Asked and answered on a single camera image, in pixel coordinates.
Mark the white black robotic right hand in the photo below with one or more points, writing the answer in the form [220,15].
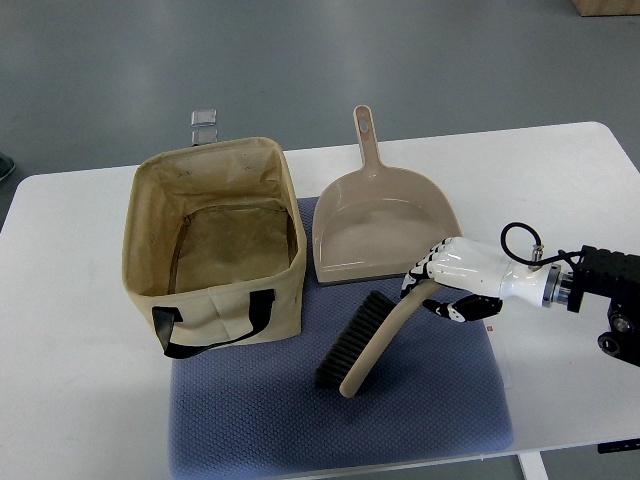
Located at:
[486,272]

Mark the pink hand broom black bristles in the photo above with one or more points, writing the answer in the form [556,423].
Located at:
[365,338]

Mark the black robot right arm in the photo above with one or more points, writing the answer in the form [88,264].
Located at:
[566,277]

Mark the pink plastic dustpan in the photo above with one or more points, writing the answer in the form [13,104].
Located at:
[377,221]

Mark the blue textured mat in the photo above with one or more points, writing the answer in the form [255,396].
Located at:
[254,411]

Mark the white table leg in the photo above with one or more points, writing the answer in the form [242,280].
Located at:
[532,466]

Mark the black table control panel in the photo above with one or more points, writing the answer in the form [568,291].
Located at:
[618,446]

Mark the wooden box corner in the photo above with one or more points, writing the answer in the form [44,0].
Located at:
[604,8]

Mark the lower metal floor plate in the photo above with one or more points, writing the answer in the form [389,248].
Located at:
[204,136]

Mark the dark shoe at edge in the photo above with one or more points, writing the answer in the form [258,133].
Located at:
[7,166]

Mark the yellow fabric bag black handle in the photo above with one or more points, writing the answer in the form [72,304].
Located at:
[214,251]

